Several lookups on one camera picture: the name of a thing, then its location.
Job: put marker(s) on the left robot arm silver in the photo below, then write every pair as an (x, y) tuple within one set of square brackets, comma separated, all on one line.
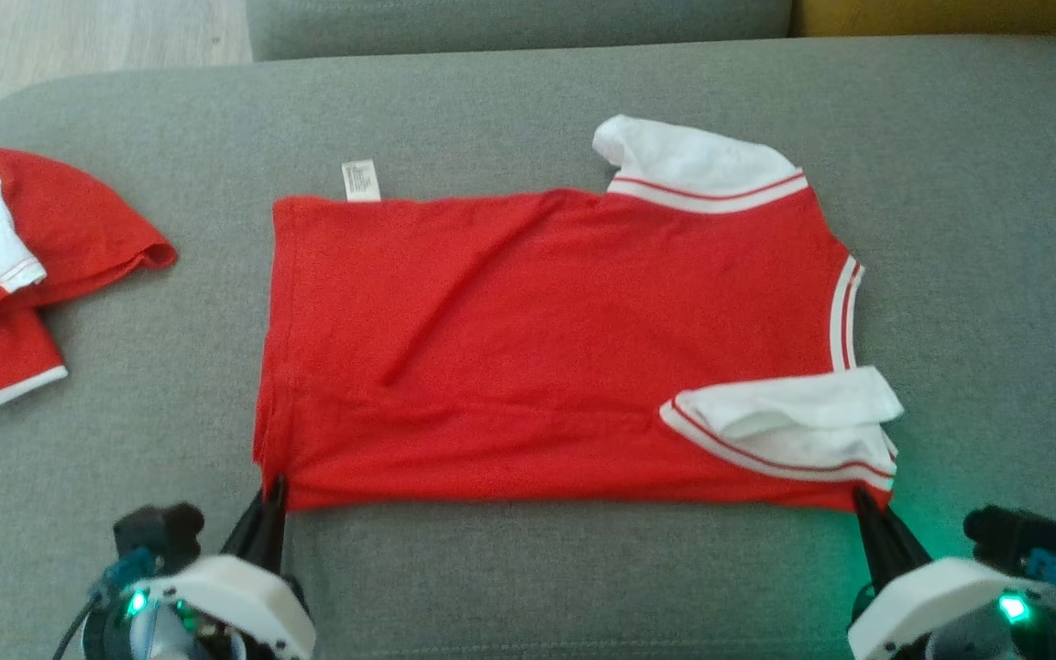
[(161, 637)]

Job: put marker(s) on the red shorts white stripes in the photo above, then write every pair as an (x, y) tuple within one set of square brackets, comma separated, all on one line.
[(79, 220)]

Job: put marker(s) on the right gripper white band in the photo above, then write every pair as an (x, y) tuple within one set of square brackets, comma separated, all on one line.
[(913, 605)]

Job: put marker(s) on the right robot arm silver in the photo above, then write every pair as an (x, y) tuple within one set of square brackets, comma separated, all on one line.
[(977, 637)]

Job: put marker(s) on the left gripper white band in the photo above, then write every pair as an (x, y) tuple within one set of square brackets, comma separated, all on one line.
[(235, 587)]

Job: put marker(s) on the large grey sofa seat cushion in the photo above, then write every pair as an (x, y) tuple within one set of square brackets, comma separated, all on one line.
[(583, 568)]

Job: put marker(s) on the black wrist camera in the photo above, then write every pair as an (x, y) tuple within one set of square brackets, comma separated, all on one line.
[(1009, 536), (159, 532)]

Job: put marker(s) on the yellow sofa backrest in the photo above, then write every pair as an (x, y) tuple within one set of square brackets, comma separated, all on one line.
[(950, 14)]

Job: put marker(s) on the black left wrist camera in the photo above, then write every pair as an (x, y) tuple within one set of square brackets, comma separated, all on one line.
[(159, 532)]

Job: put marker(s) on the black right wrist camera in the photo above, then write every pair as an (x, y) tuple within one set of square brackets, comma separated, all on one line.
[(1009, 536)]

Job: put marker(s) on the red jersey white trim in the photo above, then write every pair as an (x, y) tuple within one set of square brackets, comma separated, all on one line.
[(537, 348)]

